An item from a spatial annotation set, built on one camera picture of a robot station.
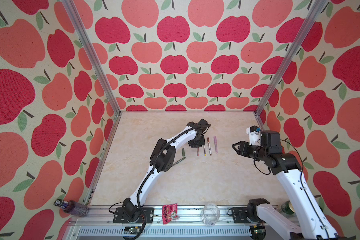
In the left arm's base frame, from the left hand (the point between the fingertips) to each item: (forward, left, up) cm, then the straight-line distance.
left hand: (203, 147), depth 99 cm
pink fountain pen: (+1, -9, -2) cm, 10 cm away
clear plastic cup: (-39, 0, -3) cm, 39 cm away
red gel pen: (-3, +4, -1) cm, 5 cm away
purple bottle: (-37, +67, +8) cm, 77 cm away
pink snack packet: (-38, +21, 0) cm, 44 cm away
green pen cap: (-3, +14, -1) cm, 14 cm away
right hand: (-13, -14, +22) cm, 30 cm away
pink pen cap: (+7, -9, 0) cm, 12 cm away
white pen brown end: (-1, -4, 0) cm, 4 cm away
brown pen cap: (+7, -4, -1) cm, 8 cm away
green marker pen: (-10, +16, 0) cm, 18 cm away
